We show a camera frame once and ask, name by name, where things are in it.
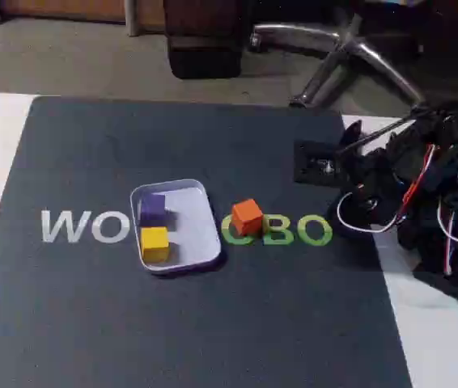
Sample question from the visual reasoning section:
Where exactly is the orange wooden block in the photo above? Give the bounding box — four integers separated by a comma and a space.
231, 198, 264, 237

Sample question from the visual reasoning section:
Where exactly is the white metal tray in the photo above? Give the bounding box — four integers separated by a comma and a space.
129, 179, 227, 278

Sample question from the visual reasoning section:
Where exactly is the black table clamp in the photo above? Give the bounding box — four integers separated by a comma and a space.
340, 119, 364, 149

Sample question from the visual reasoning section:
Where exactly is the chrome office chair base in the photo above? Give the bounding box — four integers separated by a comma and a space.
248, 11, 424, 108

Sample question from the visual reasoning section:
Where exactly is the black printed desk mat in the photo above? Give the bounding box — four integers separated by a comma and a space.
0, 95, 414, 388

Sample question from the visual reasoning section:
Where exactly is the purple wooden block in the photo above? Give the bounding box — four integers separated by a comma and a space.
138, 192, 170, 226

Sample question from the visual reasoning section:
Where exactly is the yellow wooden block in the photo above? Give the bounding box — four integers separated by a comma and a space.
139, 226, 171, 263

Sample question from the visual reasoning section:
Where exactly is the dark brown furniture block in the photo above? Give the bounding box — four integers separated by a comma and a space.
163, 0, 243, 80

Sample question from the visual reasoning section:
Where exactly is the brown wooden baseboard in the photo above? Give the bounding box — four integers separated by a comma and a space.
0, 0, 127, 18

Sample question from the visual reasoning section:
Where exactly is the red white servo cable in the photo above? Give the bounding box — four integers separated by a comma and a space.
437, 193, 458, 276
336, 143, 436, 236

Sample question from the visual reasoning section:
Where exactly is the black camera cable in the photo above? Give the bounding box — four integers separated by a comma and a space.
333, 105, 428, 157

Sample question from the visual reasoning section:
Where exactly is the black camera box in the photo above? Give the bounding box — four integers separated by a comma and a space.
293, 139, 348, 185

